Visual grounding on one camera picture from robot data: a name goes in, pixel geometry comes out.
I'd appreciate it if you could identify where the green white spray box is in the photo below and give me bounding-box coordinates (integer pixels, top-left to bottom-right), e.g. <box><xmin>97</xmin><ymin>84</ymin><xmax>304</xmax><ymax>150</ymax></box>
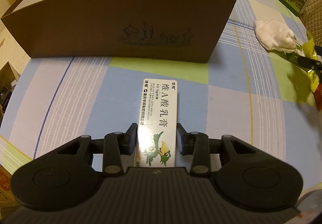
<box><xmin>285</xmin><ymin>49</ymin><xmax>305</xmax><ymax>66</ymax></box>

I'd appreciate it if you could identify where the yellow snack pouch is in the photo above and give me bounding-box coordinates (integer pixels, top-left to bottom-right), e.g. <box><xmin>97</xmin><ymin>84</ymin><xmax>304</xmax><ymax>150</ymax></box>
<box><xmin>302</xmin><ymin>31</ymin><xmax>321</xmax><ymax>93</ymax></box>

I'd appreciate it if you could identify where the red candy packet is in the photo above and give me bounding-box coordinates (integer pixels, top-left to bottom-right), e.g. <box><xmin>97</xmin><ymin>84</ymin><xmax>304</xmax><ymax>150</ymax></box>
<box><xmin>314</xmin><ymin>83</ymin><xmax>322</xmax><ymax>111</ymax></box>

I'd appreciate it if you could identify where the white ointment box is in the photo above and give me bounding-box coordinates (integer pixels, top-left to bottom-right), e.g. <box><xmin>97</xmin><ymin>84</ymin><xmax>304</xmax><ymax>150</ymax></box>
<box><xmin>134</xmin><ymin>78</ymin><xmax>178</xmax><ymax>167</ymax></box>

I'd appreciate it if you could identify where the white cloth towel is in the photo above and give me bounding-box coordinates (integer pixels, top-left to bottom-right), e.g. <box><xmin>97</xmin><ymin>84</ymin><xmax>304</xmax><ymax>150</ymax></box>
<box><xmin>254</xmin><ymin>19</ymin><xmax>302</xmax><ymax>53</ymax></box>

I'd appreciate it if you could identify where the quilted beige chair cover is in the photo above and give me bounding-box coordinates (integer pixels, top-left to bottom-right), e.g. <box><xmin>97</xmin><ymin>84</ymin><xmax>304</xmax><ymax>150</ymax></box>
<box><xmin>299</xmin><ymin>0</ymin><xmax>322</xmax><ymax>46</ymax></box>

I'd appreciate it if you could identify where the brown cardboard storage box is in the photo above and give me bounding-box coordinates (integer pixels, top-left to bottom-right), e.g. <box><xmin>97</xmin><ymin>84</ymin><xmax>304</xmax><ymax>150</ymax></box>
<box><xmin>1</xmin><ymin>0</ymin><xmax>236</xmax><ymax>63</ymax></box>

